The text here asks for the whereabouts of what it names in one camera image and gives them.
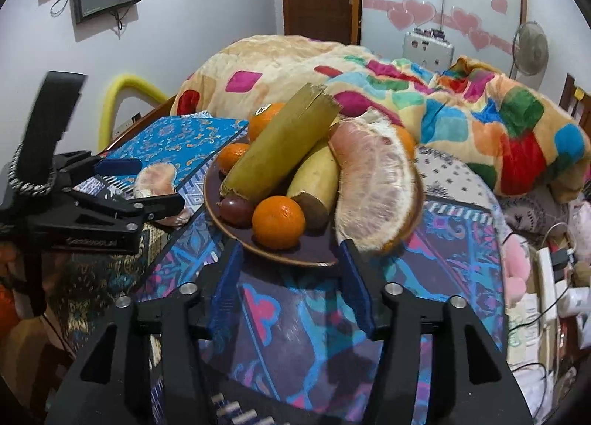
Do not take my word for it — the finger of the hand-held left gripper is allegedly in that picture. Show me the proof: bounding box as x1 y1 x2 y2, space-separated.
69 192 186 227
55 152 142 186

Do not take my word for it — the standing fan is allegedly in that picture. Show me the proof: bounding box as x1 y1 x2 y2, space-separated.
508 21 549 82

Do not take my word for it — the large orange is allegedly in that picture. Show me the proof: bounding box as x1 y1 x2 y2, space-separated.
248 103 287 142

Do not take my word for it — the small orange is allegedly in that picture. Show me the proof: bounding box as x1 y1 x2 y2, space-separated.
252 195 306 250
217 143 250 176

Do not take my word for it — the colourful patchwork blanket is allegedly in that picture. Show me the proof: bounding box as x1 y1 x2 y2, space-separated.
171 35 591 204

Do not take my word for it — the pink plush toy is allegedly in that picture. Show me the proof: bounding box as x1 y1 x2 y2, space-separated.
503 236 529 306

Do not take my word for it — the wooden bed headboard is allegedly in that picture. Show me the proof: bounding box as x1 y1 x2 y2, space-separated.
560 74 591 130

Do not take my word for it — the dark purple passion fruit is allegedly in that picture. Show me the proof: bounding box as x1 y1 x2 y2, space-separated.
218 196 254 225

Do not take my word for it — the white charger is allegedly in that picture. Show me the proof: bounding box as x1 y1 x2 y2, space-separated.
558 287 591 315

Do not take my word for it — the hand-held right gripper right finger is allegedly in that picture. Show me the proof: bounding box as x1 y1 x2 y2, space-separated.
337 238 534 425

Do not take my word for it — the yellow foam tube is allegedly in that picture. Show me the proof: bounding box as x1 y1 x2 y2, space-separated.
102 74 169 149

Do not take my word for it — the peeled pomelo segment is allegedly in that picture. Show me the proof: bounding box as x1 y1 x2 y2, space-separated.
329 106 419 255
133 163 192 225

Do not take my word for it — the white patterned cloth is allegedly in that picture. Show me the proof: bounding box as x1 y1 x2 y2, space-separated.
416 145 504 204

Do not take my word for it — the purple plate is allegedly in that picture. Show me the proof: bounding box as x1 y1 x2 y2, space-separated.
203 143 423 267

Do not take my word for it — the white power strip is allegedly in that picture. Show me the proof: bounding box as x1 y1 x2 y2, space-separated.
536 247 561 329

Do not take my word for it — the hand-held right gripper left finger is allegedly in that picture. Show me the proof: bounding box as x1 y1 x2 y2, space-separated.
44 240 245 425

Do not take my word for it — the ragged-end sugarcane piece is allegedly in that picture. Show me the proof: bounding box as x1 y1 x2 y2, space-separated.
220 82 341 202

